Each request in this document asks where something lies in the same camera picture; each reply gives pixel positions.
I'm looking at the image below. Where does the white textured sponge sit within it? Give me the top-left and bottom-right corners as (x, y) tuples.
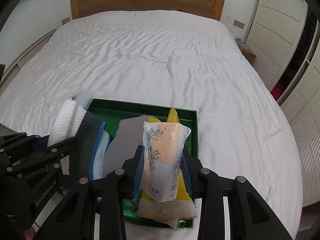
(47, 99), (86, 147)

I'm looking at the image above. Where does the grey fleece cloth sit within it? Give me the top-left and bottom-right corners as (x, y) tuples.
(103, 115), (151, 175)

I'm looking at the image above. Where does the tissue pack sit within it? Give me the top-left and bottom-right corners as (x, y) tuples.
(139, 121), (192, 202)

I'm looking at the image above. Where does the yellow cleaning cloth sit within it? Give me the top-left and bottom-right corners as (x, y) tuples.
(139, 107), (194, 202)

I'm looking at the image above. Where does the dark blue-edged cloth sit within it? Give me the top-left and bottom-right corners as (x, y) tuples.
(63, 111), (110, 189)

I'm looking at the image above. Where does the green shallow tray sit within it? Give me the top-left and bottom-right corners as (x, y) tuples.
(88, 99), (199, 228)

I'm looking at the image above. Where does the wooden nightstand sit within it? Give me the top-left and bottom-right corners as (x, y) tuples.
(238, 43), (256, 64)

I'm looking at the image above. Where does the white bed sheet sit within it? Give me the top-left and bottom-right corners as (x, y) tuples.
(1, 10), (303, 237)

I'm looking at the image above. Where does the white wardrobe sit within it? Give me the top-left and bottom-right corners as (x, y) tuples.
(246, 0), (319, 206)

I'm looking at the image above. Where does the beige fabric strap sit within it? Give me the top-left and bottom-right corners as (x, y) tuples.
(136, 199), (198, 231)

